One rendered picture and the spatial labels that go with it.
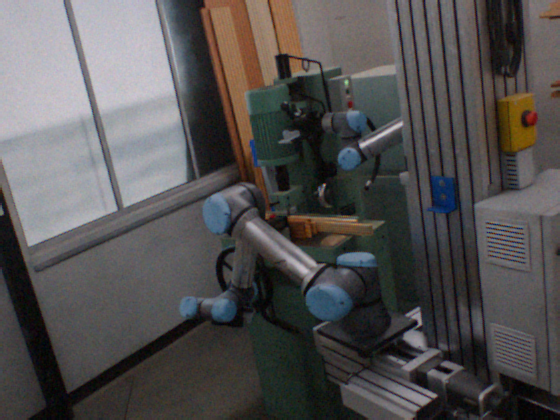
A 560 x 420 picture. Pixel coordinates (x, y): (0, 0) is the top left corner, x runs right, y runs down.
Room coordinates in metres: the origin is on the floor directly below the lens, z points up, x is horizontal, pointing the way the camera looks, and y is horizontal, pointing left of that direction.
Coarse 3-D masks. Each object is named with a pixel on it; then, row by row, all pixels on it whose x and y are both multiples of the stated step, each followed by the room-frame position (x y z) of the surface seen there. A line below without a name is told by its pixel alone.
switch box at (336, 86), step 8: (328, 80) 2.68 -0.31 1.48; (336, 80) 2.65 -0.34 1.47; (344, 80) 2.67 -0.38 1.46; (328, 88) 2.68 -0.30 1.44; (336, 88) 2.66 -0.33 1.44; (344, 88) 2.67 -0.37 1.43; (336, 96) 2.66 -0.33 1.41; (344, 96) 2.66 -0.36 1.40; (352, 96) 2.71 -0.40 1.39; (336, 104) 2.66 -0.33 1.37; (344, 104) 2.65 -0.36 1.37; (352, 104) 2.70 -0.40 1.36; (336, 112) 2.67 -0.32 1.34
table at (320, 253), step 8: (320, 232) 2.43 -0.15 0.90; (328, 232) 2.41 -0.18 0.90; (224, 240) 2.60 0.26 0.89; (232, 240) 2.56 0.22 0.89; (296, 240) 2.39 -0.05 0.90; (304, 240) 2.37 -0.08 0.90; (312, 240) 2.35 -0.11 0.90; (320, 240) 2.34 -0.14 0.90; (344, 240) 2.29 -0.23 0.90; (352, 240) 2.32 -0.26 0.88; (360, 240) 2.36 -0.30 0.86; (304, 248) 2.31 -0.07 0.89; (312, 248) 2.28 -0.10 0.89; (320, 248) 2.25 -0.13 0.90; (328, 248) 2.23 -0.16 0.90; (336, 248) 2.23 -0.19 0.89; (344, 248) 2.27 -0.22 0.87; (352, 248) 2.31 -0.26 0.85; (312, 256) 2.28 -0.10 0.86; (320, 256) 2.26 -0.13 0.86; (328, 256) 2.23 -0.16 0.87; (336, 256) 2.23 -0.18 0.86
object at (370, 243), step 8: (376, 224) 2.69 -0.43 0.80; (384, 224) 2.70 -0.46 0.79; (376, 232) 2.64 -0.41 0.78; (384, 232) 2.69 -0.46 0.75; (368, 240) 2.59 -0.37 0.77; (376, 240) 2.64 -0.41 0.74; (384, 240) 2.69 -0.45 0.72; (360, 248) 2.54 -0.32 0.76; (368, 248) 2.58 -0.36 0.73; (328, 264) 2.36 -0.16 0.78; (336, 264) 2.40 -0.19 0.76; (272, 272) 2.43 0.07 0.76; (280, 272) 2.41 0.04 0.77; (272, 280) 2.44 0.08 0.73; (280, 280) 2.41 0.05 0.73; (288, 280) 2.38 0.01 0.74
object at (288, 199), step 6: (294, 186) 2.60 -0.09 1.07; (300, 186) 2.58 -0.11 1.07; (276, 192) 2.55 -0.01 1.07; (282, 192) 2.53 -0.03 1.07; (288, 192) 2.52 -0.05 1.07; (294, 192) 2.55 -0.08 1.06; (276, 198) 2.52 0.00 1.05; (282, 198) 2.50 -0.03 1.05; (288, 198) 2.51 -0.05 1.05; (294, 198) 2.54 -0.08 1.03; (300, 198) 2.57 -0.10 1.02; (276, 204) 2.53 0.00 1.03; (282, 204) 2.51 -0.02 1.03; (288, 204) 2.50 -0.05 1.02; (294, 204) 2.54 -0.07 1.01; (288, 210) 2.55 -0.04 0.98
